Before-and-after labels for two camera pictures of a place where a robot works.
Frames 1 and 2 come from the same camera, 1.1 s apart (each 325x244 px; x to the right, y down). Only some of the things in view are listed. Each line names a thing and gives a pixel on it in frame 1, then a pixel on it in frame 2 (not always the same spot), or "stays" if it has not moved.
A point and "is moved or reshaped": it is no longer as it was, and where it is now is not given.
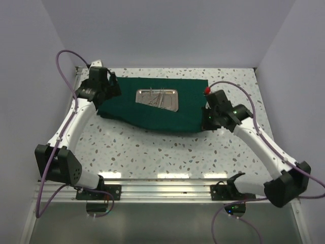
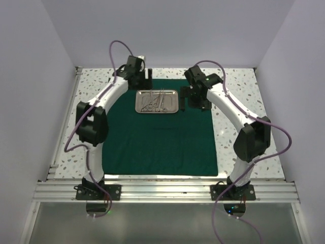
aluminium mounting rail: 145,191 stays
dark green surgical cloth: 191,101 is moved or reshaped
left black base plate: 115,190 stays
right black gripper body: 209,121 -> 199,101
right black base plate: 229,192 stays
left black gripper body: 112,90 -> 140,80
